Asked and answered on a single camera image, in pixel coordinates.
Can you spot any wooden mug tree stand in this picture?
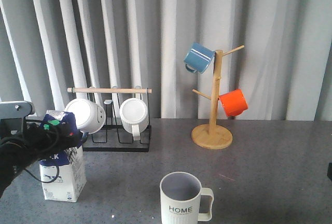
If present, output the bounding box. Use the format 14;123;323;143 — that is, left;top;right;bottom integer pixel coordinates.
191;45;244;150

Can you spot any black wire mug rack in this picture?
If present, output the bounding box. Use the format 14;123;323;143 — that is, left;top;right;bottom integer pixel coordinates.
68;87;152;152

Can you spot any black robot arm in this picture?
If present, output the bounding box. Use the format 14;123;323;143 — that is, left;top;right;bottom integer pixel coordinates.
1;119;86;194

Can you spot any white smiley face mug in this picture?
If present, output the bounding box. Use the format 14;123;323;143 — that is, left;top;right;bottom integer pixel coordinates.
65;99;106;134

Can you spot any grey pleated curtain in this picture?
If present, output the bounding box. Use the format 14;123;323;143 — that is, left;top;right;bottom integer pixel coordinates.
1;0;331;121

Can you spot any white HOME mug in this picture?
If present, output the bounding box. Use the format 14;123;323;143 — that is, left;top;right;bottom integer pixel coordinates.
160;172;214;223

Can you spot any blue enamel mug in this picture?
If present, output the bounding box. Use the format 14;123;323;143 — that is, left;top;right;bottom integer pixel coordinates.
184;43;215;74

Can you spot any white ribbed mug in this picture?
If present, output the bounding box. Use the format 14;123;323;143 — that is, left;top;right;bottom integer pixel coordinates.
119;98;148;141

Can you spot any orange enamel mug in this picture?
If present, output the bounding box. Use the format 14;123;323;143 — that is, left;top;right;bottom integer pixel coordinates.
219;89;248;117

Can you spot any blue white milk carton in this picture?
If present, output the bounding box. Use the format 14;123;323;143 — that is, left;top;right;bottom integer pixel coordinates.
39;110;87;202

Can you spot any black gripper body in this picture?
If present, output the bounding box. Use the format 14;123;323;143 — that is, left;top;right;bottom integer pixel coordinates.
1;118;82;172
327;162;332;178

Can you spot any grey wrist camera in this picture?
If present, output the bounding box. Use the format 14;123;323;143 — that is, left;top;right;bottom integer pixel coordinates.
0;101;35;119

